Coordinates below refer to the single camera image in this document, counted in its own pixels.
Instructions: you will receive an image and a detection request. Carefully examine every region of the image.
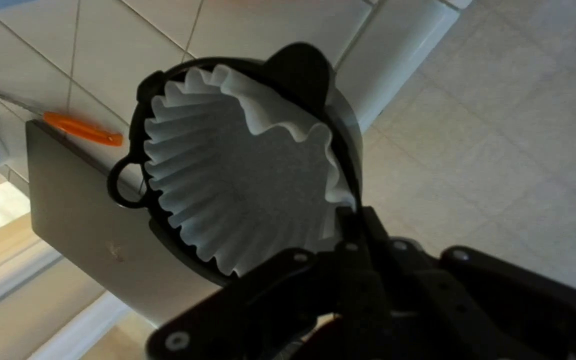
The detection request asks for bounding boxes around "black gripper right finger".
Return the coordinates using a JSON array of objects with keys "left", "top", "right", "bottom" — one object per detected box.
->
[{"left": 361, "top": 207, "right": 576, "bottom": 360}]

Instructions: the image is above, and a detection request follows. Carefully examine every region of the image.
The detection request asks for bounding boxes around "white filter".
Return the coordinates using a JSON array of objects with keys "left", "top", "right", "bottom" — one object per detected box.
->
[{"left": 144, "top": 65, "right": 357, "bottom": 276}]

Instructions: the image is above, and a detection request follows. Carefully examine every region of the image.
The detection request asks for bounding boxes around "silver closed laptop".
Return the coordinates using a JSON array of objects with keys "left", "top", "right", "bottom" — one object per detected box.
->
[{"left": 27, "top": 119, "right": 219, "bottom": 324}]

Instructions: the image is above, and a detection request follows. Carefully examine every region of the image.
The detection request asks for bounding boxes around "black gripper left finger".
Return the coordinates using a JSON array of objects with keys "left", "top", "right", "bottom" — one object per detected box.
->
[{"left": 146, "top": 241, "right": 368, "bottom": 360}]

